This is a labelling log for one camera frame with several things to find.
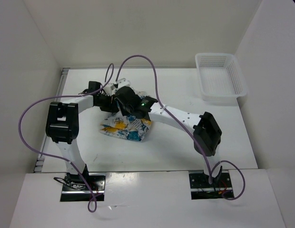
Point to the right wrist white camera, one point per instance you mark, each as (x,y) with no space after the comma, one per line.
(122,82)

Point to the wrist white camera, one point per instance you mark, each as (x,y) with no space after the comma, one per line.
(122,82)
(111,88)

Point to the white plastic basket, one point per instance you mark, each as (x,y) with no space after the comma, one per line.
(220,76)

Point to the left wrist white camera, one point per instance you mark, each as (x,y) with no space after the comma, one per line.
(111,88)

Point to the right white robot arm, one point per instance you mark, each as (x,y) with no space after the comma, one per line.
(202,128)

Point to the patterned white yellow teal shorts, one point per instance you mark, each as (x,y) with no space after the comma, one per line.
(125,127)

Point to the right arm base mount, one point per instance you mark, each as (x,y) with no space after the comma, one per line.
(201,189)

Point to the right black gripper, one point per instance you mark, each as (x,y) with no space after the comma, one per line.
(125,112)

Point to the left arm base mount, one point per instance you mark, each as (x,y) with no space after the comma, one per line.
(75,192)

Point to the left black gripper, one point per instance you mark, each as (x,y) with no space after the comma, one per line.
(111,108)

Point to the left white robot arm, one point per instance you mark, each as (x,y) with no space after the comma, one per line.
(62,127)

